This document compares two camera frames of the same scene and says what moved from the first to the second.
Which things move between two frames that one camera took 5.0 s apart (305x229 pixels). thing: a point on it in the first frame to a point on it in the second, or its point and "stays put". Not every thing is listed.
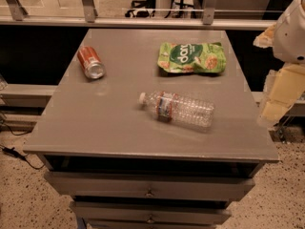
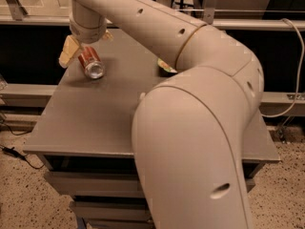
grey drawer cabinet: [122, 167] stays put
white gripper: [290, 37] to [88, 32]
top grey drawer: [148, 185] stays put
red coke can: [91, 62] stays put
